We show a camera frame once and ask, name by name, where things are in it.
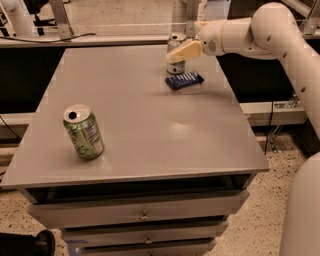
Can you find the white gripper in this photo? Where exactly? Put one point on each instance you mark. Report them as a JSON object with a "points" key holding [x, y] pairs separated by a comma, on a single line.
{"points": [[210, 37]]}

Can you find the white green 7up can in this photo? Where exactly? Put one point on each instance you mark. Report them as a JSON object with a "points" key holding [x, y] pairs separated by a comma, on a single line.
{"points": [[175, 40]]}

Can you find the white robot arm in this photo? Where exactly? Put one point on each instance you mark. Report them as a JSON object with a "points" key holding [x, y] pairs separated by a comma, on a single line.
{"points": [[272, 33]]}

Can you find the blue rxbar blueberry bar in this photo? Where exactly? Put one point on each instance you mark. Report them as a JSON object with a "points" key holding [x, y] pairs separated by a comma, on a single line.
{"points": [[184, 80]]}

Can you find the green soda can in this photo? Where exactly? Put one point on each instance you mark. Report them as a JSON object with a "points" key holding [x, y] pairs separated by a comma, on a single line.
{"points": [[82, 128]]}

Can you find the grey drawer cabinet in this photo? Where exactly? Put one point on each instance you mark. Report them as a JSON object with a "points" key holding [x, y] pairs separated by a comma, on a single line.
{"points": [[157, 141]]}

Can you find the top grey drawer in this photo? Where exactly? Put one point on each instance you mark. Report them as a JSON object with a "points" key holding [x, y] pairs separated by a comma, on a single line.
{"points": [[138, 209]]}

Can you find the grey drawer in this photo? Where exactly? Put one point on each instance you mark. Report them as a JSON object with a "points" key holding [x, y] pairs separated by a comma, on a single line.
{"points": [[197, 246], [146, 234], [138, 209]]}

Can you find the middle grey drawer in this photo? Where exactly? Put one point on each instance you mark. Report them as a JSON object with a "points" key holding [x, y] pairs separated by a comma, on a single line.
{"points": [[146, 234]]}

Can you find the bottom grey drawer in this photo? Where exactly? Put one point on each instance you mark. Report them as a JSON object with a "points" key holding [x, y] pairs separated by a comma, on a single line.
{"points": [[197, 246]]}

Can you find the black object bottom left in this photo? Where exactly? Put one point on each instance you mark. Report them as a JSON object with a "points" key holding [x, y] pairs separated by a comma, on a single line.
{"points": [[43, 244]]}

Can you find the metal bracket post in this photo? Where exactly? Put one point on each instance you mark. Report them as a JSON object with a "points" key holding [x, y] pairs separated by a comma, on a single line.
{"points": [[191, 17]]}

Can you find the grey metal rail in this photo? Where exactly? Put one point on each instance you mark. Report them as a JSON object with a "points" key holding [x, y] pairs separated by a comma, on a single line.
{"points": [[83, 40]]}

